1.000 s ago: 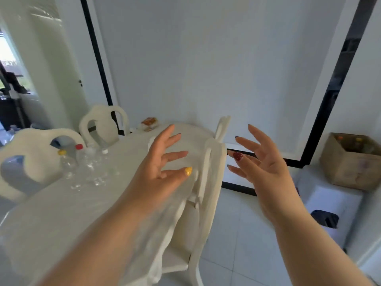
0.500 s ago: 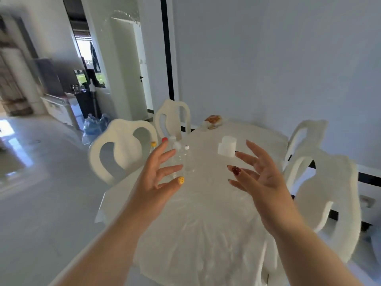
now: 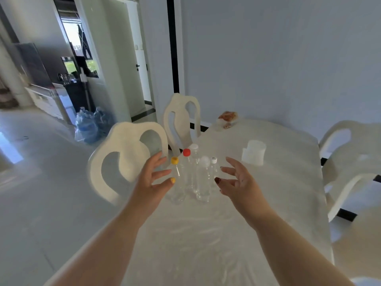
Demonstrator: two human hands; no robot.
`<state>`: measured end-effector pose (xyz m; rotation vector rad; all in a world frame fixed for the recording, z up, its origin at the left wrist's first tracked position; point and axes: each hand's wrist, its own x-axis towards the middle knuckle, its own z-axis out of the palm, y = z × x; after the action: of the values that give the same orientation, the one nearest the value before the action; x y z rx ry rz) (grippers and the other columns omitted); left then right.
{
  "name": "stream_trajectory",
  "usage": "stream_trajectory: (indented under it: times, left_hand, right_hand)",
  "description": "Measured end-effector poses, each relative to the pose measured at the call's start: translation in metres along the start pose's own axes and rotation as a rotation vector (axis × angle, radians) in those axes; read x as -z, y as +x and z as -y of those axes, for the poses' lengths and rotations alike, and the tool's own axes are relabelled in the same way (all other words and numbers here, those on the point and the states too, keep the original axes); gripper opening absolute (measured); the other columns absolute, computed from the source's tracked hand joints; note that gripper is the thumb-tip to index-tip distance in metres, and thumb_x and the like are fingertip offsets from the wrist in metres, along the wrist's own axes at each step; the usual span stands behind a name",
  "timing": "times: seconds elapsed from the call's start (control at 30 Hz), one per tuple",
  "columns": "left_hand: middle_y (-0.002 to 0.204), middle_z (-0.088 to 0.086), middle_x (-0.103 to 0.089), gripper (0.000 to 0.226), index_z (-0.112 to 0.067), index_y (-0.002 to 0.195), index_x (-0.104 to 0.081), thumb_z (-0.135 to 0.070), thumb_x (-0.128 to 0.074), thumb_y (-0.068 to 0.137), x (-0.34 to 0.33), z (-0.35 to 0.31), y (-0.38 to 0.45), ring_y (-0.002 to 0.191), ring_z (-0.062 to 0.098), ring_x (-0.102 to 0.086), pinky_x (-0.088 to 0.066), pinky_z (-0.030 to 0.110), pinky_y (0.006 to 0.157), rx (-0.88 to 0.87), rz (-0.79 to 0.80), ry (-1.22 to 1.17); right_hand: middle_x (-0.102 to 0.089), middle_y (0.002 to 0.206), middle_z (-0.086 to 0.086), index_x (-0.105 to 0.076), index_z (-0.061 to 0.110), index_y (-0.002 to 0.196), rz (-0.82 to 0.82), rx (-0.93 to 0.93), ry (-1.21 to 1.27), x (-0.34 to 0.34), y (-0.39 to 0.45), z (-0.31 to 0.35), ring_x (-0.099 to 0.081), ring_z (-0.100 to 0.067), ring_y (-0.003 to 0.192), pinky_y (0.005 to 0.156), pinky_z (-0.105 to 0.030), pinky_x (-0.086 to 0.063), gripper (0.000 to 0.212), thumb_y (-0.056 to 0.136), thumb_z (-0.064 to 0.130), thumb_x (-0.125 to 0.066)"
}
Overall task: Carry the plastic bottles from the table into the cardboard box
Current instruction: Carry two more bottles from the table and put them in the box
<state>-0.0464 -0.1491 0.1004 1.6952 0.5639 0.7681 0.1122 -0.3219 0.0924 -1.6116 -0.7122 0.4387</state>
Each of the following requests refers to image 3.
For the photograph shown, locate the white mop stick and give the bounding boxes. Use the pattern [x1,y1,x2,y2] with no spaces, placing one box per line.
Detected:
[80,68,92,113]

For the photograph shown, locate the person's left forearm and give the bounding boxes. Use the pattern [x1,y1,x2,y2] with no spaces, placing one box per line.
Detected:
[44,204,154,286]

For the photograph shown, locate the brown bread in plastic bag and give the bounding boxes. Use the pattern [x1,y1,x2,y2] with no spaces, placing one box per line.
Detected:
[218,111,239,129]

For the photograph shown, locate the black cabinet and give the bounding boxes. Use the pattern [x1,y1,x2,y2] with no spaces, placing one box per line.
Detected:
[64,80,96,114]

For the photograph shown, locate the dark flat panel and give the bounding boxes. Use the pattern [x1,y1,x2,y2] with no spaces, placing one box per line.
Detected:
[13,42,53,87]

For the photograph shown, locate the person's right hand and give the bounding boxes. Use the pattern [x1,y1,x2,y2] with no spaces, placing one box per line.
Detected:
[214,157,277,230]

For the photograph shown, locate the clear bottle red cap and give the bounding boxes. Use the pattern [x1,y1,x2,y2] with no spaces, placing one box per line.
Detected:
[182,148,194,191]

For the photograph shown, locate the white low cabinet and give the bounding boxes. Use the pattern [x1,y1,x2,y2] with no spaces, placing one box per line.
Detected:
[25,83,77,125]

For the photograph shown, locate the white door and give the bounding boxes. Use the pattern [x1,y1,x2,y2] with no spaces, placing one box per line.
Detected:
[126,0,153,116]

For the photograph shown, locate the window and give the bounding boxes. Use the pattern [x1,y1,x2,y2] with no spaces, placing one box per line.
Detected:
[61,20,99,78]

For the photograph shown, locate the white plastic chair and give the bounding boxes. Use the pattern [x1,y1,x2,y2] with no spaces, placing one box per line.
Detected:
[318,120,381,223]
[332,205,381,286]
[88,121,169,207]
[163,93,201,157]

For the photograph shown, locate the person's left hand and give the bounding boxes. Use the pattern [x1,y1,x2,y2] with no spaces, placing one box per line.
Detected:
[128,151,176,219]

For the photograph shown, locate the wide clear bottle white cap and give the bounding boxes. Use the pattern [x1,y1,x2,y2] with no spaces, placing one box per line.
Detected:
[196,156,212,203]

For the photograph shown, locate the translucent white plastic cup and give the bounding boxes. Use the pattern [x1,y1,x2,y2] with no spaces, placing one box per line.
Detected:
[241,140,267,166]

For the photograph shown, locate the slim clear bottle white cap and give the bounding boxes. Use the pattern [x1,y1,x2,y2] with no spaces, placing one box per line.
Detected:
[189,143,201,194]

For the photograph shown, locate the clear bottle yellow cap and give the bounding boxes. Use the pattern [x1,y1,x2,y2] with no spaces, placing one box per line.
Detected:
[167,157,187,205]

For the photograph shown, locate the small clear bottle white cap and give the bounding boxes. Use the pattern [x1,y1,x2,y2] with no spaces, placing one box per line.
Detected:
[210,157,222,194]

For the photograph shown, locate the white plastic table cover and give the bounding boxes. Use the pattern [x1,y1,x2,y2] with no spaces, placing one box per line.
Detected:
[45,117,335,286]

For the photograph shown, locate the person's right forearm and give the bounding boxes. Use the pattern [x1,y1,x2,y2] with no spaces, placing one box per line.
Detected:
[252,210,355,286]

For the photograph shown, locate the white column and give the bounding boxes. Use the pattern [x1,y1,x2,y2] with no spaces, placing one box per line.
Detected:
[0,42,34,109]

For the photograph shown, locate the pack of blue water bottles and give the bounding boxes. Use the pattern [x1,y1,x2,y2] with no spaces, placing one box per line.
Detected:
[74,107,99,145]
[94,106,115,138]

